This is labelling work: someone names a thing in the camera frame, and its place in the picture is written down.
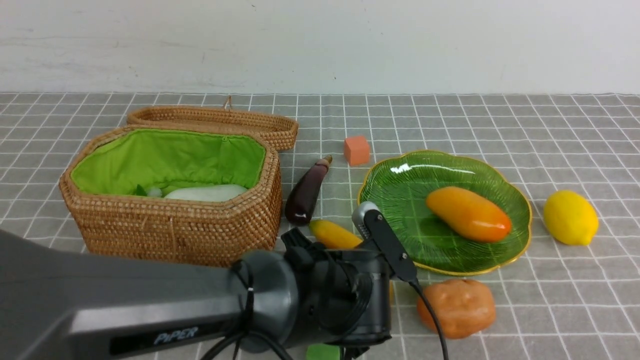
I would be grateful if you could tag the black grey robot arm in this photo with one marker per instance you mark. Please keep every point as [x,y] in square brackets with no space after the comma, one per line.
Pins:
[61,305]

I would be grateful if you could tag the green foam cube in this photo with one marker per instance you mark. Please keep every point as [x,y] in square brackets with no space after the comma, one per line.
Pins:
[323,351]

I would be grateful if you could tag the orange foam cube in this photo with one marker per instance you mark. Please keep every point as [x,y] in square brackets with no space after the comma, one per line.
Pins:
[356,150]

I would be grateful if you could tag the dark purple eggplant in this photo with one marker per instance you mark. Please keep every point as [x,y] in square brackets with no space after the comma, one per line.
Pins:
[301,202]

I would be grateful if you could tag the yellow banana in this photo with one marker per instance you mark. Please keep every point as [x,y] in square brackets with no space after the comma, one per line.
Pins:
[333,236]

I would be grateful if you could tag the orange yellow mango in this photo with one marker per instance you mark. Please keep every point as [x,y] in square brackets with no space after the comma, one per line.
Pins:
[470,215]

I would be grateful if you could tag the grey checkered tablecloth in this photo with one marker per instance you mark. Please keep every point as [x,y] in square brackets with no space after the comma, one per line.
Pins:
[558,302]

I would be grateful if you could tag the brown potato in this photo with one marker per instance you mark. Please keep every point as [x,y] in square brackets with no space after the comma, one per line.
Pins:
[463,306]

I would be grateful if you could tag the woven wicker basket lid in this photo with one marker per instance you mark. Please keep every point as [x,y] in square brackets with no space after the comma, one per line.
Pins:
[278,131]

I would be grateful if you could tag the green leaf-shaped plate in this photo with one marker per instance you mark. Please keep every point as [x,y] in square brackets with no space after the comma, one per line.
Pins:
[399,187]

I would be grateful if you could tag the woven wicker basket green lining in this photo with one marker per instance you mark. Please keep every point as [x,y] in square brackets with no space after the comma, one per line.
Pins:
[99,187]

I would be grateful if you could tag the yellow lemon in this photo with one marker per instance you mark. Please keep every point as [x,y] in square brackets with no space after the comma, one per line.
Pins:
[570,218]

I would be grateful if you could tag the white radish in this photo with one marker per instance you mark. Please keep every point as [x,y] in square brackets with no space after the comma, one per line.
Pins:
[218,193]

